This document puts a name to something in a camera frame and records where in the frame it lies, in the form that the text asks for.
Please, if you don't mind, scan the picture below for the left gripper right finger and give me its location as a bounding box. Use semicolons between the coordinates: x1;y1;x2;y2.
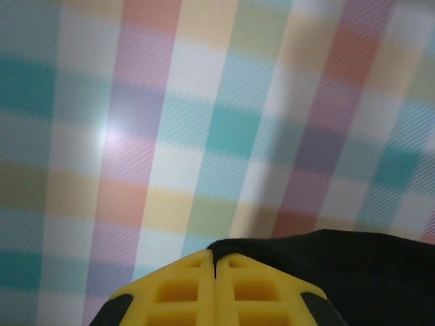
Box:
215;255;341;326

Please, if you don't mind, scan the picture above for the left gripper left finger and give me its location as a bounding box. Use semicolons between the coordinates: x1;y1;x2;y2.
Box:
93;249;216;326

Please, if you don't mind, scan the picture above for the black printed t-shirt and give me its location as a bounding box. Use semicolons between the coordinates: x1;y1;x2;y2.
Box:
207;229;435;326

